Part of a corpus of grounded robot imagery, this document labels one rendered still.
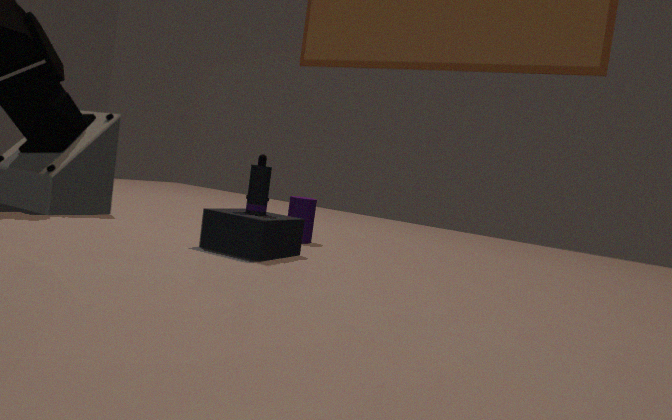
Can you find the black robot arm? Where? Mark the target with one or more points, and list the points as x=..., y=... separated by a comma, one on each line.
x=35, y=100

